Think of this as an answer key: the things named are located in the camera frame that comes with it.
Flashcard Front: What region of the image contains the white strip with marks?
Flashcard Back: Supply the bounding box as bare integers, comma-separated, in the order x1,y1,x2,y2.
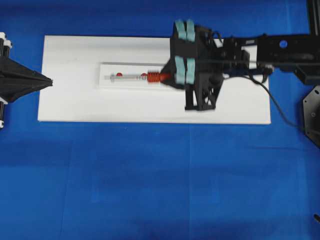
98,62,171,91

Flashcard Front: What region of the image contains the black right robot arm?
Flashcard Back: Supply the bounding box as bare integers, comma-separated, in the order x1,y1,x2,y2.
110,19,320,99

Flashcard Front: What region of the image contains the black cable on cloth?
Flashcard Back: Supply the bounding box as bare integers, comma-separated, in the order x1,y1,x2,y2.
249,74,308,131

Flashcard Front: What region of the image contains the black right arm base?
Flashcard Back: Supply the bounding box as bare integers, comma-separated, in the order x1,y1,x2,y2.
302,85,320,148

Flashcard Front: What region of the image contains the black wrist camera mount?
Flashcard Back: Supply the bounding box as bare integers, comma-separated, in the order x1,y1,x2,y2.
184,73,225,111

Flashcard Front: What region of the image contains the blue table cloth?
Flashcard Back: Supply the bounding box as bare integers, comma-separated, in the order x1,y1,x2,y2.
0,0,320,240

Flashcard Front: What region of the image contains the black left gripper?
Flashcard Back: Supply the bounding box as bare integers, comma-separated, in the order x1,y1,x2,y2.
0,31,54,130

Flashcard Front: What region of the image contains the white foam board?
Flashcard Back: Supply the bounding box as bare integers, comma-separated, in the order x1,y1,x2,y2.
37,35,271,125

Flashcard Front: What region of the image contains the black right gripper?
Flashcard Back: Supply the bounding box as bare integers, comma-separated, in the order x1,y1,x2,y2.
161,19,250,90

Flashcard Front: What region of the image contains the black aluminium rail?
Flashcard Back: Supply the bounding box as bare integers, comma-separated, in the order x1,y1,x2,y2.
306,0,320,37

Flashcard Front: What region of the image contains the soldering iron orange grip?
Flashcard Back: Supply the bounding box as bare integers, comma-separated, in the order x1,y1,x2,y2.
103,71,173,85

